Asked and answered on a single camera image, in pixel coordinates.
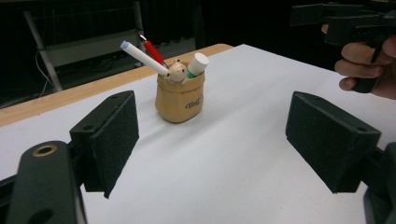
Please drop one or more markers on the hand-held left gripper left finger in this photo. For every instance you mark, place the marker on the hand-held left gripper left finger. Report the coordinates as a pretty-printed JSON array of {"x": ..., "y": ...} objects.
[{"x": 109, "y": 140}]

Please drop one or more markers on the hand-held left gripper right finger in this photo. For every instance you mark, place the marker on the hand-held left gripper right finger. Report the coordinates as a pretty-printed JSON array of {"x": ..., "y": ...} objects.
[{"x": 330, "y": 143}]

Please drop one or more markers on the wooden pen holder with bear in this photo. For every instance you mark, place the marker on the wooden pen holder with bear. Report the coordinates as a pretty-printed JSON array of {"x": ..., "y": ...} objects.
[{"x": 177, "y": 102}]

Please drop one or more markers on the white marker pen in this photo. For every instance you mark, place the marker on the white marker pen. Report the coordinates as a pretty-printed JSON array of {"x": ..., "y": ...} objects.
[{"x": 143, "y": 57}]

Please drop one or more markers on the red pen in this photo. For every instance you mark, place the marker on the red pen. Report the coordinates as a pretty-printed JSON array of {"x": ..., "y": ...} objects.
[{"x": 153, "y": 51}]

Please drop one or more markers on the white green glue stick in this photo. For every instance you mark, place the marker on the white green glue stick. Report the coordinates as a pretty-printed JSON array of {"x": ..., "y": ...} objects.
[{"x": 197, "y": 63}]

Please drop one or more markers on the wooden table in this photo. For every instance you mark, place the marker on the wooden table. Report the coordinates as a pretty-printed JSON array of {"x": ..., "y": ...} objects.
[{"x": 62, "y": 96}]

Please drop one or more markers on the white table cover sheet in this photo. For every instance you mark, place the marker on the white table cover sheet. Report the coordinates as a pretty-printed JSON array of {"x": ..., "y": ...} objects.
[{"x": 218, "y": 171}]

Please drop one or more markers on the grey metal stand frame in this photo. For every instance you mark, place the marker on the grey metal stand frame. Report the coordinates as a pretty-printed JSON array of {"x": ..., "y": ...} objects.
[{"x": 87, "y": 46}]

